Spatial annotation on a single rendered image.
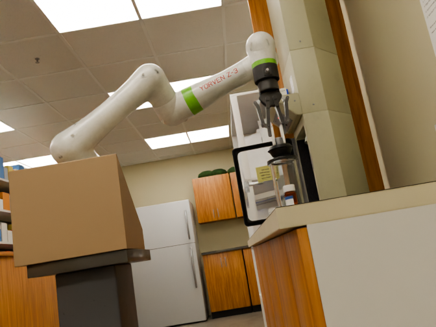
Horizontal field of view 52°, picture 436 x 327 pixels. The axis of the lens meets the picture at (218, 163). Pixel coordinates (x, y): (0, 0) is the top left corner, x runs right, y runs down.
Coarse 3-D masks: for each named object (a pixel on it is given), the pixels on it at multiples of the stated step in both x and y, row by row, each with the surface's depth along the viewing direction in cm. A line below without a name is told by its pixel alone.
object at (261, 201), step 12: (240, 156) 224; (252, 156) 223; (264, 156) 222; (240, 168) 223; (252, 168) 222; (264, 168) 221; (252, 180) 221; (264, 180) 220; (252, 192) 220; (264, 192) 219; (252, 204) 219; (264, 204) 218; (276, 204) 217; (252, 216) 218; (264, 216) 217
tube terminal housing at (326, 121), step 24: (312, 48) 198; (288, 72) 209; (312, 72) 196; (336, 72) 206; (312, 96) 194; (336, 96) 200; (312, 120) 191; (336, 120) 195; (312, 144) 189; (336, 144) 189; (336, 168) 187; (360, 168) 198; (336, 192) 185; (360, 192) 192
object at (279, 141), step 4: (276, 140) 156; (280, 140) 156; (276, 144) 156; (280, 144) 153; (284, 144) 153; (288, 144) 154; (272, 148) 154; (276, 148) 153; (280, 148) 153; (284, 148) 153; (288, 148) 154; (292, 148) 157; (272, 152) 155; (276, 152) 154; (280, 152) 153; (284, 152) 153; (288, 152) 154; (272, 156) 156; (276, 156) 156
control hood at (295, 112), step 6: (294, 96) 194; (282, 102) 194; (288, 102) 193; (294, 102) 193; (270, 108) 208; (282, 108) 197; (294, 108) 193; (300, 108) 193; (270, 114) 215; (294, 114) 194; (300, 114) 193; (294, 120) 201; (276, 126) 224; (294, 126) 210; (288, 132) 221
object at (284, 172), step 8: (280, 160) 151; (288, 160) 151; (296, 160) 155; (272, 168) 153; (280, 168) 151; (288, 168) 151; (296, 168) 152; (272, 176) 154; (280, 176) 151; (288, 176) 150; (296, 176) 151; (280, 184) 150; (288, 184) 149; (296, 184) 150; (280, 192) 150; (296, 192) 149; (280, 200) 150
